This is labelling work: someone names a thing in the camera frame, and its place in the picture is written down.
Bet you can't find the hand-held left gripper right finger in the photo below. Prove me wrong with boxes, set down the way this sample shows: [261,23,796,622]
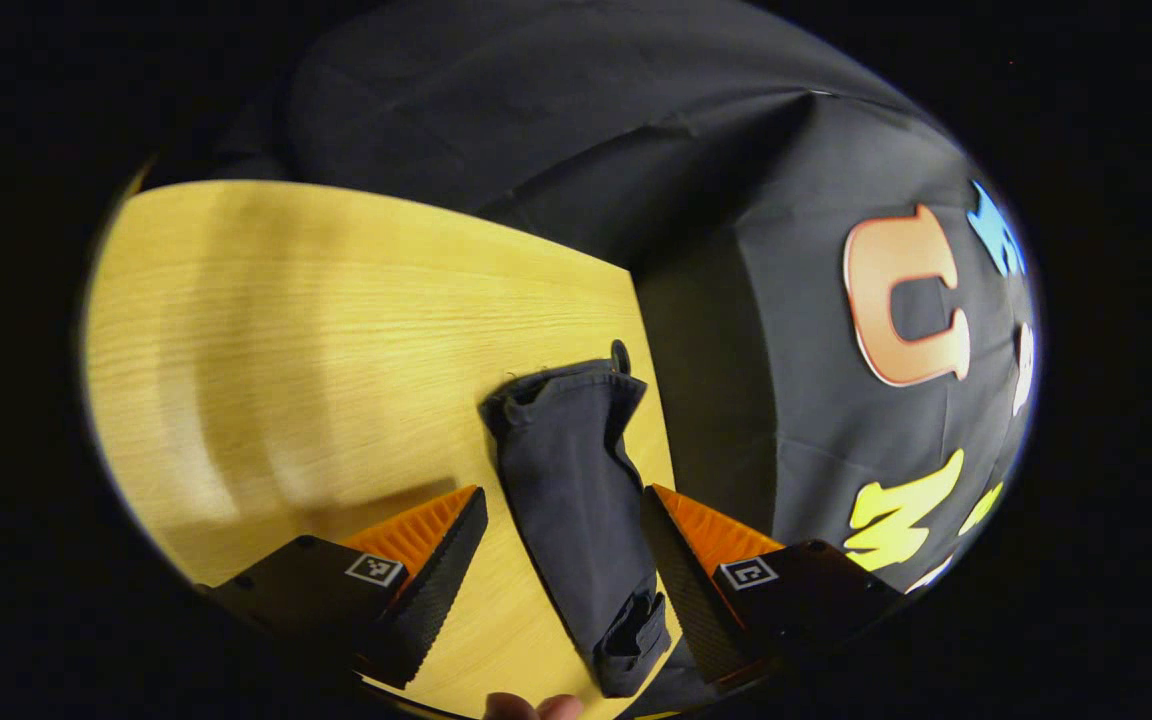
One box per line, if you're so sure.
[640,483,905,691]

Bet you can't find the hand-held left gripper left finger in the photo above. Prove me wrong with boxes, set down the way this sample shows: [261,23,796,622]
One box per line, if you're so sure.
[196,485,490,691]

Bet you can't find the dark blue jeans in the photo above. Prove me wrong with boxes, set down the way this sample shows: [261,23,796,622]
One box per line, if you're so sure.
[481,357,679,700]

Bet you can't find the black backdrop cloth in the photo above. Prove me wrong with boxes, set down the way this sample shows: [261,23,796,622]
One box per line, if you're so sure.
[216,0,1042,598]

